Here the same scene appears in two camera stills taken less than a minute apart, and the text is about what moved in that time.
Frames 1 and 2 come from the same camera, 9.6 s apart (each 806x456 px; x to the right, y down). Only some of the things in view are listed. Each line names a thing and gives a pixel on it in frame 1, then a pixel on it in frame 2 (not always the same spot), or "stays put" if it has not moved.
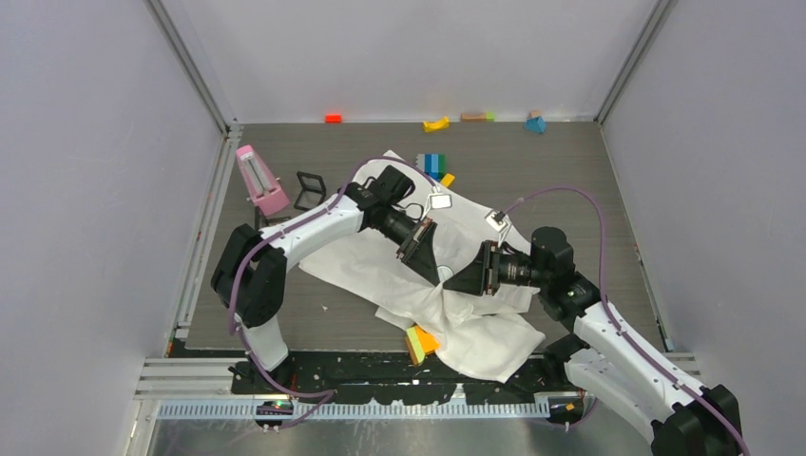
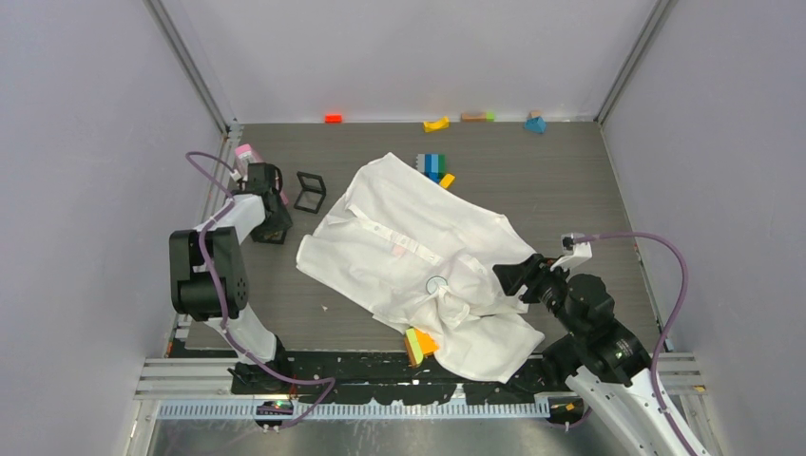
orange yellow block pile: [420, 344] stays put
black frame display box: [313, 192] stays put
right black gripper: [483, 275] → [512, 275]
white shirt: [479, 336] stays put
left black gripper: [420, 257] → [281, 216]
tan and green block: [477, 117] stays put
